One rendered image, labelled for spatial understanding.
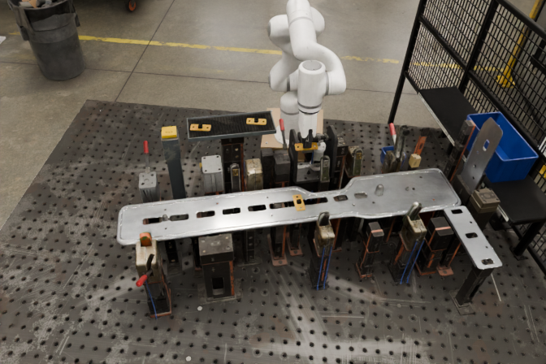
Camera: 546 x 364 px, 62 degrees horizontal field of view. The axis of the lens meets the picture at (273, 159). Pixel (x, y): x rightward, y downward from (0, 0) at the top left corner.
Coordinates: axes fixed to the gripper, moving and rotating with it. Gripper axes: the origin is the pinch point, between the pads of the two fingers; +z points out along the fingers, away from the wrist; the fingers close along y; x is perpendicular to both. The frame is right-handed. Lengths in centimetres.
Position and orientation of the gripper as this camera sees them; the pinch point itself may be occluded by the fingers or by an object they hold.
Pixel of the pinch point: (306, 140)
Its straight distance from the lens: 165.1
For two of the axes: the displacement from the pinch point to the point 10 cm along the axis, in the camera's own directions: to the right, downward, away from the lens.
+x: 9.9, -0.7, 0.8
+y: 1.1, 6.8, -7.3
